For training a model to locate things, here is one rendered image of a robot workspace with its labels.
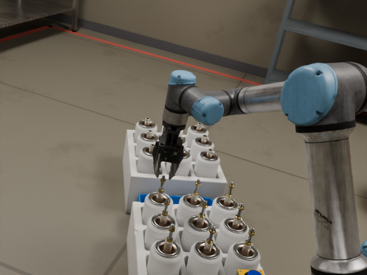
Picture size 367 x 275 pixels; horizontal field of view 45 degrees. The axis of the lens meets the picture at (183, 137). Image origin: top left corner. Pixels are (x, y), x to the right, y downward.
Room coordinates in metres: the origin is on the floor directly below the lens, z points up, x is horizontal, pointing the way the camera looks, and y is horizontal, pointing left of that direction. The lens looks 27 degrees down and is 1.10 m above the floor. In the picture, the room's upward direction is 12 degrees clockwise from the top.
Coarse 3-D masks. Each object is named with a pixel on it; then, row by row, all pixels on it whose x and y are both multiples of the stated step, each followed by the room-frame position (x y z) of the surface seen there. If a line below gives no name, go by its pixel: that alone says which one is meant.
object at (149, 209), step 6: (144, 204) 1.19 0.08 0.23; (150, 204) 1.17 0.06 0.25; (144, 210) 1.18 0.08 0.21; (150, 210) 1.16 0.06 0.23; (156, 210) 1.16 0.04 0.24; (162, 210) 1.16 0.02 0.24; (168, 210) 1.17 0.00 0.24; (144, 216) 1.17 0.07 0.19; (150, 216) 1.16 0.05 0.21; (144, 222) 1.17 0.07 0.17
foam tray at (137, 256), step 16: (176, 208) 1.27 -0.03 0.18; (208, 208) 1.31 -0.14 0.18; (128, 240) 1.20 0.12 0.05; (176, 240) 1.10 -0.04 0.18; (128, 256) 1.14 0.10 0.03; (144, 256) 1.00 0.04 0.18; (224, 256) 1.07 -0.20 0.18; (128, 272) 1.09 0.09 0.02; (144, 272) 0.94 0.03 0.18; (224, 272) 1.00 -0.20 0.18
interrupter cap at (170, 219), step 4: (156, 216) 1.11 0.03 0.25; (160, 216) 1.11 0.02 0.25; (168, 216) 1.12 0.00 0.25; (152, 220) 1.08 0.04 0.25; (156, 220) 1.08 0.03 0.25; (168, 220) 1.10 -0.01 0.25; (172, 220) 1.10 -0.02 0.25; (152, 224) 1.06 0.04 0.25; (156, 224) 1.07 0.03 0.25; (160, 224) 1.07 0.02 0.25; (164, 224) 1.08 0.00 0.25; (168, 224) 1.08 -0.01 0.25; (160, 228) 1.05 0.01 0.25; (164, 228) 1.05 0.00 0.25; (168, 228) 1.06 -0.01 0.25
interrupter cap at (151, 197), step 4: (156, 192) 1.23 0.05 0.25; (152, 196) 1.20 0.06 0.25; (156, 196) 1.21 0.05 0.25; (164, 196) 1.22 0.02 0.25; (168, 196) 1.22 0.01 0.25; (152, 200) 1.18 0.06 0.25; (156, 200) 1.19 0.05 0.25; (164, 200) 1.20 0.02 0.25; (156, 204) 1.17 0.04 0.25; (160, 204) 1.17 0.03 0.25
